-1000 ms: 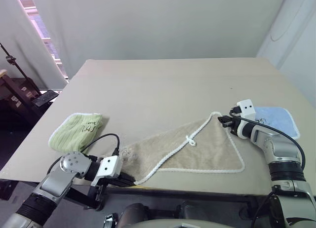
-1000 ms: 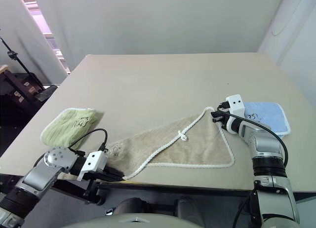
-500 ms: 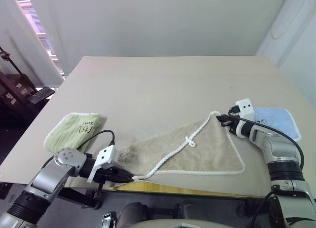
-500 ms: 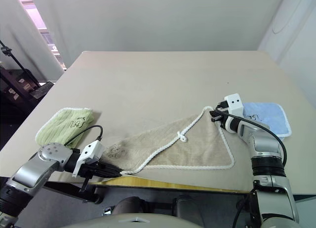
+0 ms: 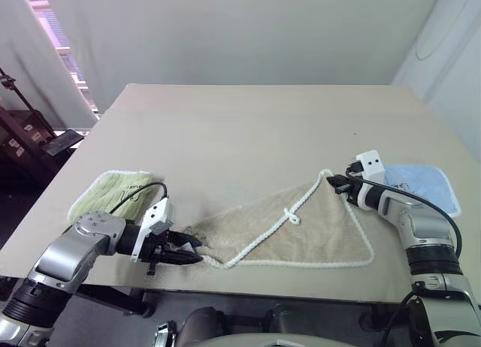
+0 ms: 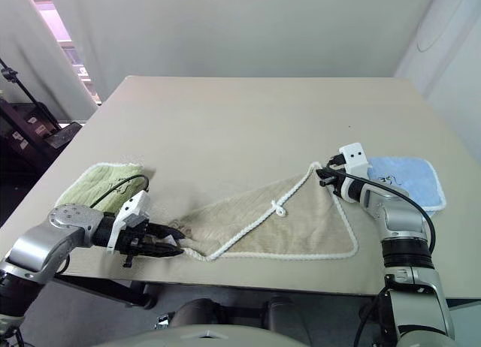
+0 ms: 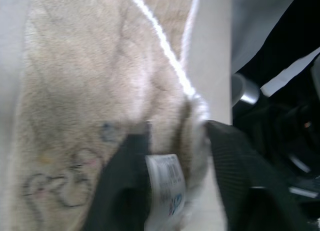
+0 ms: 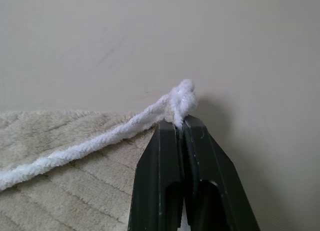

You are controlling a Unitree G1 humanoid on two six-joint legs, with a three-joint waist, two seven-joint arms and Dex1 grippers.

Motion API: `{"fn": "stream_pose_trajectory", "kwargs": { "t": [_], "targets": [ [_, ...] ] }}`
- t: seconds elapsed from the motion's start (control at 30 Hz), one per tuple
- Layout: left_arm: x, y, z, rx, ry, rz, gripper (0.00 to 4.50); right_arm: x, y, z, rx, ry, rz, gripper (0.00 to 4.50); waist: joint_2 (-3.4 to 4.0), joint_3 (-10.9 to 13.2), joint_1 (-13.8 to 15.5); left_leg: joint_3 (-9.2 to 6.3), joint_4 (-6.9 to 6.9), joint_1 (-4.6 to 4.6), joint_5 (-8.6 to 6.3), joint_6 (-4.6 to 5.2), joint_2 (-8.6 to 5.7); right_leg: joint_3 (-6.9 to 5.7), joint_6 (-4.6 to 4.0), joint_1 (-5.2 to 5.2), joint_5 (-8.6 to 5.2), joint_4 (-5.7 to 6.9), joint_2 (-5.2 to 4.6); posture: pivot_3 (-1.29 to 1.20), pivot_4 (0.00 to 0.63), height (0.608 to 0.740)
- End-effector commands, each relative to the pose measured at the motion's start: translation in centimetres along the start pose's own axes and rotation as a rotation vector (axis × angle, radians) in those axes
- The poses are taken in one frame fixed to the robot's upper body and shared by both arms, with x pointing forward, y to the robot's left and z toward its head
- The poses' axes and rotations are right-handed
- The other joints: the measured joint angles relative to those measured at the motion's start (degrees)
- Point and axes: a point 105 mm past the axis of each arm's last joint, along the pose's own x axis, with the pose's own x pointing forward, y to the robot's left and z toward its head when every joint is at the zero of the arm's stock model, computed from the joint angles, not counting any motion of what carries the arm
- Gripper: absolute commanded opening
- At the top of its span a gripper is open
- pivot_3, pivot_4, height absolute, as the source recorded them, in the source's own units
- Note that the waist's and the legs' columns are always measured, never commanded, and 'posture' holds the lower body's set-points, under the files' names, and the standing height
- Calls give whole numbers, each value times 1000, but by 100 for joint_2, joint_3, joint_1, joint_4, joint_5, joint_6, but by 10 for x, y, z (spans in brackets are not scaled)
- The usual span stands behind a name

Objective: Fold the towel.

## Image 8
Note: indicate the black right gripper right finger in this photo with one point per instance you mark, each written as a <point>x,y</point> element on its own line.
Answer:
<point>215,171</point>

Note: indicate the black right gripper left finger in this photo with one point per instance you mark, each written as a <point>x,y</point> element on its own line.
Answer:
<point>155,166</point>

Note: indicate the beige towel with white trim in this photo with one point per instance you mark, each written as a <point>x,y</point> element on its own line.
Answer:
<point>62,191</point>

